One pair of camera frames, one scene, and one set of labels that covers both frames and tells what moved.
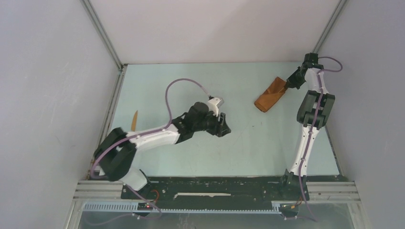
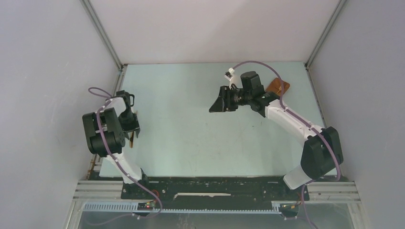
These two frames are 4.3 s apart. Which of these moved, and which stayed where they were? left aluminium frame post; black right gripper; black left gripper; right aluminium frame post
Moved: black right gripper; black left gripper
Stayed: left aluminium frame post; right aluminium frame post
